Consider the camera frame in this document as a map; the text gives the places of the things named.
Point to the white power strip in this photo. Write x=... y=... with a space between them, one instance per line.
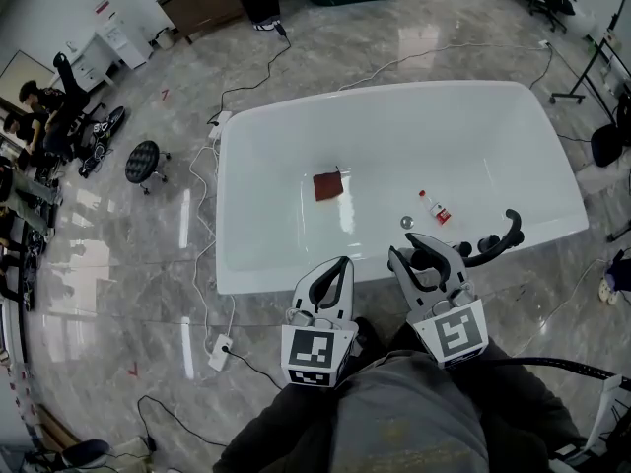
x=220 y=125
x=218 y=358

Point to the white desk with drawers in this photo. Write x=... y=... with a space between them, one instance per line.
x=93 y=62

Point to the black curved faucet spout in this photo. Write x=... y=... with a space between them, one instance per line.
x=515 y=229

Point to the person's left forearm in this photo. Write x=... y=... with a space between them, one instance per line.
x=281 y=431

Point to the black metal stand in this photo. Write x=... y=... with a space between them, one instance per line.
x=567 y=98

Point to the person's right forearm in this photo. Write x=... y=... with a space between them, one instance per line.
x=527 y=402

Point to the black office chair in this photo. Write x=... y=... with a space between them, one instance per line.
x=86 y=453

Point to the white bathtub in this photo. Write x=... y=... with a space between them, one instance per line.
x=394 y=131

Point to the brown wooden cabinet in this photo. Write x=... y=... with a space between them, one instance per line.
x=202 y=5

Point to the round metal drain plug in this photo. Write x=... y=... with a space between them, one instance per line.
x=407 y=222

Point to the white paper sheet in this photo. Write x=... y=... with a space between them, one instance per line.
x=604 y=412

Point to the person's grey shirt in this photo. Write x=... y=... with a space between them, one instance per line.
x=414 y=422

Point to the black faucet knob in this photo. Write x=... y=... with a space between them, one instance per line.
x=488 y=243
x=519 y=238

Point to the clear plastic bottle red label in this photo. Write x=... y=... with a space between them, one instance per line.
x=438 y=211

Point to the red-brown cloth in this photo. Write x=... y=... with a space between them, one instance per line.
x=328 y=184

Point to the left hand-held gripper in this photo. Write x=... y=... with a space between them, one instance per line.
x=310 y=350

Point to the person's left leg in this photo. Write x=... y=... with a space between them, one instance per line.
x=367 y=338

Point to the white cabinet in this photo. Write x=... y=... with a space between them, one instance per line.
x=120 y=37

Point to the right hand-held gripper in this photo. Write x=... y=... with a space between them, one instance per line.
x=456 y=335

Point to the black round stool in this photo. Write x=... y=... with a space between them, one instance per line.
x=143 y=160

